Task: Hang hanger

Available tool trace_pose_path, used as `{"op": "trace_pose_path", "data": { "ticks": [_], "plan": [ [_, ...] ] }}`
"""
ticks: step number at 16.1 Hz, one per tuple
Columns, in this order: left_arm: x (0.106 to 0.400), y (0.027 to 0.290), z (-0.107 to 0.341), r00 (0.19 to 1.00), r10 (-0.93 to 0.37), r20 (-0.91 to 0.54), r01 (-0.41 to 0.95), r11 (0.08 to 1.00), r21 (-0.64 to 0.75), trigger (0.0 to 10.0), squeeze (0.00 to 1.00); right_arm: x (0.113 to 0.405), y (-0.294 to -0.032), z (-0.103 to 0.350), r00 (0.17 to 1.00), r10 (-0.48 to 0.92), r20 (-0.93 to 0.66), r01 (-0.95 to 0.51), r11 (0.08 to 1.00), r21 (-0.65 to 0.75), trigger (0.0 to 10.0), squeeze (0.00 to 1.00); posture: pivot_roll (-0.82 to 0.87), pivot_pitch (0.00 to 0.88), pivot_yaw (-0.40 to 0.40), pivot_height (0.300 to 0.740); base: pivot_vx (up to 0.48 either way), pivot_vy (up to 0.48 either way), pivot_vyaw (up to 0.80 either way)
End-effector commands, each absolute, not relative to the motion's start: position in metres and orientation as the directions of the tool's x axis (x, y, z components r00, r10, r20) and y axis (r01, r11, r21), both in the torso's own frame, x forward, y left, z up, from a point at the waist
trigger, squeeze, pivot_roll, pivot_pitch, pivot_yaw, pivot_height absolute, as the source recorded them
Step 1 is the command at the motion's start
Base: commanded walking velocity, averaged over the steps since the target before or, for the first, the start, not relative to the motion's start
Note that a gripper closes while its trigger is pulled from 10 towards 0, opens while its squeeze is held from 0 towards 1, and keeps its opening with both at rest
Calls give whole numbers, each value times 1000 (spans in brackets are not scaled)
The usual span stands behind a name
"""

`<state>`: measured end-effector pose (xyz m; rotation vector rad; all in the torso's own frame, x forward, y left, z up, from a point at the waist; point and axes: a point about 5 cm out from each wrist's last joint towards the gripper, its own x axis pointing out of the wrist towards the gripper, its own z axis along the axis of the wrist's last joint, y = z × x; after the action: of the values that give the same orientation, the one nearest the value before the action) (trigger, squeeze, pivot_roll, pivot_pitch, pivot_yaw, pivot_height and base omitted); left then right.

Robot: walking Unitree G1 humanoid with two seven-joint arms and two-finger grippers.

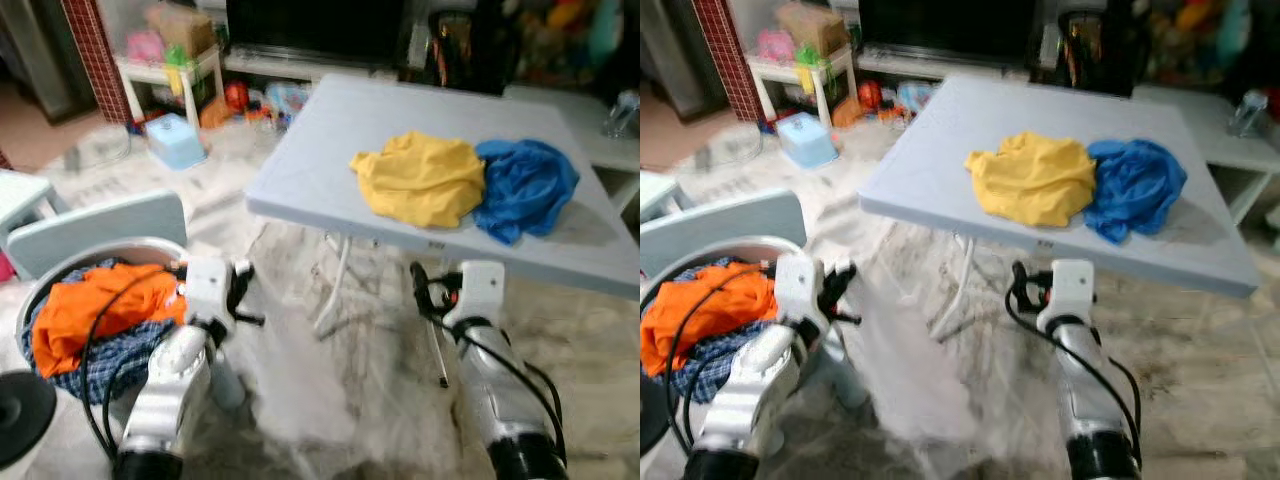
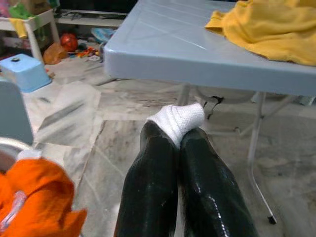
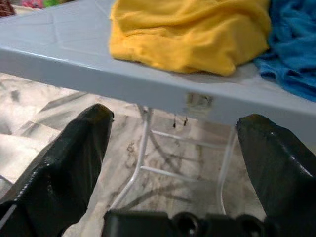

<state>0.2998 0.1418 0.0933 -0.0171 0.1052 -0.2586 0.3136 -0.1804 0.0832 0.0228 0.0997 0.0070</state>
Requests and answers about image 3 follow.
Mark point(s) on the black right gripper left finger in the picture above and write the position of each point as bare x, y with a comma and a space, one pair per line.
61, 172

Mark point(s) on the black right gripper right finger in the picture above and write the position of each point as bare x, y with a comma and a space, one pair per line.
279, 168

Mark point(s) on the blue shirt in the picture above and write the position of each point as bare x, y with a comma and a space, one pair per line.
293, 49

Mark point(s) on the grey folding table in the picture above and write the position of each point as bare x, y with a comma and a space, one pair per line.
74, 66

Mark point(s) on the yellow cloth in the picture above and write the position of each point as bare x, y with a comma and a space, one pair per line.
185, 37

